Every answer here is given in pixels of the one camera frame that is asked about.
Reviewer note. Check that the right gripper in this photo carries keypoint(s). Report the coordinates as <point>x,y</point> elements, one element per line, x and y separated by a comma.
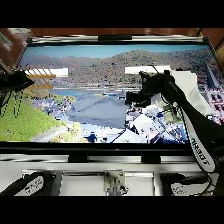
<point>138,98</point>

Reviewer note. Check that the light blue shirt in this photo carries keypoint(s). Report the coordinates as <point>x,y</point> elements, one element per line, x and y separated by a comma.
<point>100,111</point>

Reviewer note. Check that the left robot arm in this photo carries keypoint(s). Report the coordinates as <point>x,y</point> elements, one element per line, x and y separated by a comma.
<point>16,81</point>

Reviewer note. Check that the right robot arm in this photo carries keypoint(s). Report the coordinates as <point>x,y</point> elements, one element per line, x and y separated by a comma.
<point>200,133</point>

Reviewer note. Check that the white garment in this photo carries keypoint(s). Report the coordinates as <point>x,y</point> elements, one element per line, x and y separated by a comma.
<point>193,85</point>

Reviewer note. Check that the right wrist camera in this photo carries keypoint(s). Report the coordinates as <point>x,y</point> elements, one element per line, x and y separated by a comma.
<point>146,79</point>

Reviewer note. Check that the silver frame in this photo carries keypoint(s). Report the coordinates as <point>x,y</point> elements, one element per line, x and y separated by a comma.
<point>100,166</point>

